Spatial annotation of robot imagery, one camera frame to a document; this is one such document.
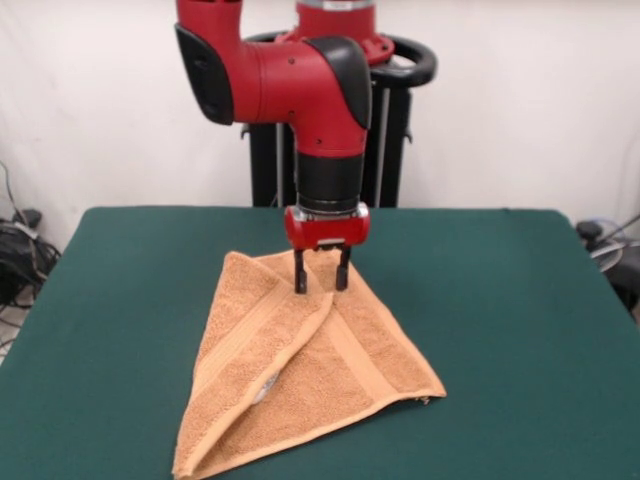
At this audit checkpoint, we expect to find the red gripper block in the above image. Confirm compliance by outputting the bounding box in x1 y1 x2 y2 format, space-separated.
283 202 372 295

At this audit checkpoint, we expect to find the orange terry towel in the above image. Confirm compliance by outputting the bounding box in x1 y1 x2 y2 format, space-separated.
171 249 448 477

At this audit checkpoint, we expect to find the dark green table cloth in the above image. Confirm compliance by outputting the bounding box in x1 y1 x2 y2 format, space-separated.
0 206 640 480

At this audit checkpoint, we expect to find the gray round chair base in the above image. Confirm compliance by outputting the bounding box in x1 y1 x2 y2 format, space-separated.
589 240 626 274

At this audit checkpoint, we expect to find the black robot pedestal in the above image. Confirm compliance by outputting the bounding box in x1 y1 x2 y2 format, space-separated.
239 30 439 209

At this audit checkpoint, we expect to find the black cable tangle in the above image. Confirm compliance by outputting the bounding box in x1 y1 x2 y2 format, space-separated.
0 159 64 351

